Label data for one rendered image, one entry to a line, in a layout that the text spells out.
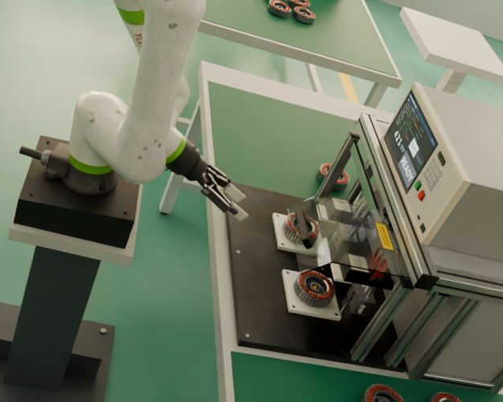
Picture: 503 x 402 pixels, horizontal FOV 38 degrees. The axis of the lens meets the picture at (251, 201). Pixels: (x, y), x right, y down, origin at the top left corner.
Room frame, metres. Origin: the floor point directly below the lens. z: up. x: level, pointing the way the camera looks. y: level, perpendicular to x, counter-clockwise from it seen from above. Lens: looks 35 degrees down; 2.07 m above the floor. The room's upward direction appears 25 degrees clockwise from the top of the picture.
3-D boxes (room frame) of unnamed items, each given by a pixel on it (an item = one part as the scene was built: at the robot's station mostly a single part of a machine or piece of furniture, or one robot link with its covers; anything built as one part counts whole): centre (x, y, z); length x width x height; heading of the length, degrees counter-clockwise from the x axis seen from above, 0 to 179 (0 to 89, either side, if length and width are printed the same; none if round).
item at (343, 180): (2.17, -0.22, 0.77); 0.11 x 0.11 x 0.04
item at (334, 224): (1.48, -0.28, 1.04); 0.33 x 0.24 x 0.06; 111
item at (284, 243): (1.76, -0.17, 0.78); 0.15 x 0.15 x 0.01; 21
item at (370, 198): (1.68, -0.31, 1.03); 0.62 x 0.01 x 0.03; 21
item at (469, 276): (1.76, -0.51, 1.09); 0.68 x 0.44 x 0.05; 21
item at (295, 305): (1.53, -0.26, 0.78); 0.15 x 0.15 x 0.01; 21
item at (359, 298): (1.58, -0.39, 0.80); 0.08 x 0.05 x 0.06; 21
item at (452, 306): (1.74, -0.45, 0.92); 0.66 x 0.01 x 0.30; 21
